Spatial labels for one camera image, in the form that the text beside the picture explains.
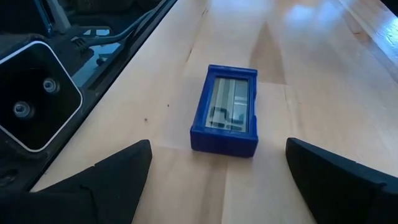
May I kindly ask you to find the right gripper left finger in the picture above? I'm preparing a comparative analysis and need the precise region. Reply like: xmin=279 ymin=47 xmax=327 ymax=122
xmin=32 ymin=139 xmax=153 ymax=224

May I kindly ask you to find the black square silver-edged housing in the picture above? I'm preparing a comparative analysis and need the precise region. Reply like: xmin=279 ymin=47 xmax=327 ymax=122
xmin=0 ymin=40 xmax=84 ymax=153

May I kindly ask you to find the blue framed display module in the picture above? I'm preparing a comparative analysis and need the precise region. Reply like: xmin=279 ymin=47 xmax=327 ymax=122
xmin=190 ymin=63 xmax=259 ymax=159

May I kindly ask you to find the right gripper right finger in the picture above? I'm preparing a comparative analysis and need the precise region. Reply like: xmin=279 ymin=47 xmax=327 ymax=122
xmin=285 ymin=137 xmax=398 ymax=224

